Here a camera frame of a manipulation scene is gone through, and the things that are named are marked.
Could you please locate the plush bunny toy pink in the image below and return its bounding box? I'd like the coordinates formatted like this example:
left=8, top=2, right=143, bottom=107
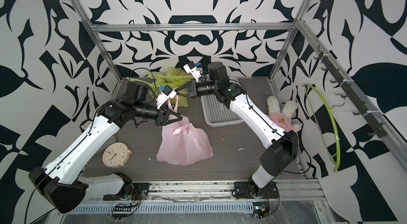
left=267, top=96, right=303, bottom=133

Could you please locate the green avocado plastic bag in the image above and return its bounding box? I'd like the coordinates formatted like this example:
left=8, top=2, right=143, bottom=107
left=169, top=95, right=189, bottom=107

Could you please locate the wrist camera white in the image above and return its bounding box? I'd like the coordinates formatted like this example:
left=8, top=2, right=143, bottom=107
left=156, top=85, right=177, bottom=109
left=183, top=61, right=204, bottom=82

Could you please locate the white plastic basket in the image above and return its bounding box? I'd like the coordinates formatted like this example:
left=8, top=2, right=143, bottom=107
left=201, top=94, right=243, bottom=128

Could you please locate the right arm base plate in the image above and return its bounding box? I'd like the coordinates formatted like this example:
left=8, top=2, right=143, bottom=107
left=232, top=181, right=279, bottom=199

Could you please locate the beige alarm clock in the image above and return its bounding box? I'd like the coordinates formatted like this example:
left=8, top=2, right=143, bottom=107
left=102, top=142, right=132, bottom=169

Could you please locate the green hoop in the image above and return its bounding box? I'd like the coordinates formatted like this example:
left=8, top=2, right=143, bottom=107
left=303, top=83, right=341, bottom=173

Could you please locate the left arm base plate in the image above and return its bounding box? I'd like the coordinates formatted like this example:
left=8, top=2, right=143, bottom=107
left=103, top=180, right=150, bottom=201

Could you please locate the pink plastic bag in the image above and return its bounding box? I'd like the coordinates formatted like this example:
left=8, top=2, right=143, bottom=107
left=155, top=96, right=214, bottom=166

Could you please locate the black hook rack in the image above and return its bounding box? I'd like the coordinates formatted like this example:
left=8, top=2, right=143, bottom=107
left=317, top=50, right=389, bottom=138

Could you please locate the aluminium frame bar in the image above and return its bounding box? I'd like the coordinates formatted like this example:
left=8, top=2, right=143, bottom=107
left=90, top=22, right=295, bottom=32

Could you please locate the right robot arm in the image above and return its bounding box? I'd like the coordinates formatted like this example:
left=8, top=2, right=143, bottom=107
left=177, top=62, right=298, bottom=190

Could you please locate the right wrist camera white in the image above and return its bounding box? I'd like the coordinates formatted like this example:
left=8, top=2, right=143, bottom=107
left=183, top=61, right=204, bottom=82

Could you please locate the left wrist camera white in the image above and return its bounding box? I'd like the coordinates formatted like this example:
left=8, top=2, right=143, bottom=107
left=156, top=85, right=177, bottom=109

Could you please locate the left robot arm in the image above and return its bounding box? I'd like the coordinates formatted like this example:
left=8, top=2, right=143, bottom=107
left=29, top=82, right=182, bottom=213

